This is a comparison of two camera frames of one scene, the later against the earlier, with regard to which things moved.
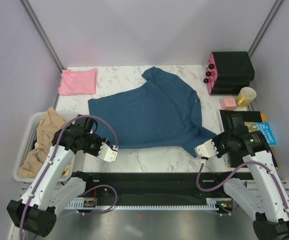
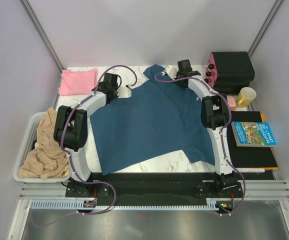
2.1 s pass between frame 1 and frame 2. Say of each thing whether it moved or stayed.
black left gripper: moved
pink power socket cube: stayed
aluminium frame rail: stayed
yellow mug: stayed
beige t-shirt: stayed
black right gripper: moved
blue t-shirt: moved
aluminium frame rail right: stayed
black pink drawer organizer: stayed
